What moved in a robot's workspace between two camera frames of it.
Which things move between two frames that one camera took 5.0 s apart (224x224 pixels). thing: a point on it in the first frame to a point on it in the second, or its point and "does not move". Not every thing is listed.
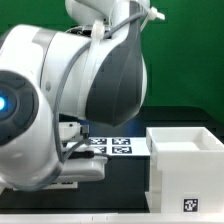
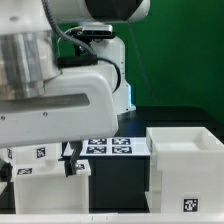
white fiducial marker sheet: [115, 146] does not move
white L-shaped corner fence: [116, 218] does not move
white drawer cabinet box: [186, 170] does not move
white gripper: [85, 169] to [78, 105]
